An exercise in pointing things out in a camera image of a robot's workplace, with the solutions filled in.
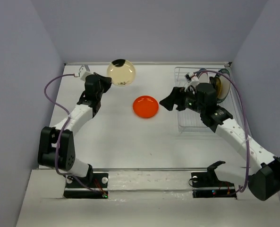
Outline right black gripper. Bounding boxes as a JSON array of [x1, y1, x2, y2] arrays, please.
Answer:
[[160, 86, 206, 114]]

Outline cream plate black brush mark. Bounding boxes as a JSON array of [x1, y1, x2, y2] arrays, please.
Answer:
[[107, 59, 136, 87]]

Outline white plate teal red rim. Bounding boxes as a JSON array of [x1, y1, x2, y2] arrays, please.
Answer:
[[197, 68, 210, 83]]

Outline orange plate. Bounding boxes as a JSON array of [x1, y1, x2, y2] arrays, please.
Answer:
[[132, 96, 159, 119]]

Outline brown yellow patterned plate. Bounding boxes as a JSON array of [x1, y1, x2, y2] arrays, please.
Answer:
[[213, 77, 224, 103]]

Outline white plate dark green rim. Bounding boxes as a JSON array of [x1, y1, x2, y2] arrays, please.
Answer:
[[217, 69, 231, 103]]

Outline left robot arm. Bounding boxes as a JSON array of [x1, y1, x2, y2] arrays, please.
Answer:
[[37, 72, 112, 187]]

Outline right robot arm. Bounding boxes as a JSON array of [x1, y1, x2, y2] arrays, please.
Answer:
[[159, 83, 280, 201]]

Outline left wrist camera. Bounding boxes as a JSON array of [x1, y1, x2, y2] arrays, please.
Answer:
[[74, 65, 92, 81]]

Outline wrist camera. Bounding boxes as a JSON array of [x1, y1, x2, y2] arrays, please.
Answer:
[[74, 65, 92, 81], [185, 73, 199, 92]]

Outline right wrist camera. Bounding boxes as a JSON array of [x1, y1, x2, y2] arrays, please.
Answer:
[[185, 73, 199, 92]]

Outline white wire dish rack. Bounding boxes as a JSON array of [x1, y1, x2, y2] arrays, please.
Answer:
[[174, 66, 243, 135]]

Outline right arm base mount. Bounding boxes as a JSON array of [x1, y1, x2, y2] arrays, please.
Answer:
[[188, 172, 237, 198]]

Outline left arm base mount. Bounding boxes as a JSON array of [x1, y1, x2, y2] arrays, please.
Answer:
[[63, 172, 109, 199]]

